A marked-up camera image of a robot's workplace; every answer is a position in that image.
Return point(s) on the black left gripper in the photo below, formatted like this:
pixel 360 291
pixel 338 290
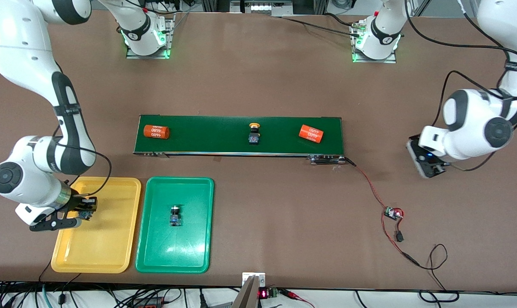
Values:
pixel 435 170

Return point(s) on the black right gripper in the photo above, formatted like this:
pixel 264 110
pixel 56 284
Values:
pixel 77 202

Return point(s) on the yellow push button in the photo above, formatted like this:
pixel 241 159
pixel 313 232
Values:
pixel 85 214
pixel 254 134

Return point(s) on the green push button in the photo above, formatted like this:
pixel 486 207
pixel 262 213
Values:
pixel 175 216

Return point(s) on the orange printed cylinder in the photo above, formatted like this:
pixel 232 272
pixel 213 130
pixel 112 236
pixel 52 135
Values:
pixel 156 131
pixel 311 133

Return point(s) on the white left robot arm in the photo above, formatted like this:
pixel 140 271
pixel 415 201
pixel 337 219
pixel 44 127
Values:
pixel 476 111

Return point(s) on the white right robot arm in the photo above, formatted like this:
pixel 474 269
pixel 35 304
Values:
pixel 23 51

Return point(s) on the yellow plastic tray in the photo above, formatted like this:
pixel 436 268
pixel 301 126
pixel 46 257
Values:
pixel 96 244

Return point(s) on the small green circuit board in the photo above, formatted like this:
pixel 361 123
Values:
pixel 393 212

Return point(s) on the black inline connector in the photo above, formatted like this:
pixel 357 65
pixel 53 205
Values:
pixel 398 236

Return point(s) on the green plastic tray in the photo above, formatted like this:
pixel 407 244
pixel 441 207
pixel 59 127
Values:
pixel 190 239

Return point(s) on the green conveyor belt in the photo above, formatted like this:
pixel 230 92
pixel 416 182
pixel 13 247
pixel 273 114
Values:
pixel 333 137

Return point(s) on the red power strip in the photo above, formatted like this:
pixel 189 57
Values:
pixel 149 304

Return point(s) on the grey metal bar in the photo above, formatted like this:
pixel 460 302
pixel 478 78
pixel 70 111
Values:
pixel 245 295

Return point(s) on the silver mounting plate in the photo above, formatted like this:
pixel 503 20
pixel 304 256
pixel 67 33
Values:
pixel 261 278

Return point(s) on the red digit display module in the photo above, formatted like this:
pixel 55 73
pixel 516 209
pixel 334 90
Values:
pixel 264 293

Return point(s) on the white vented device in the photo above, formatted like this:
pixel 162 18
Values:
pixel 260 7

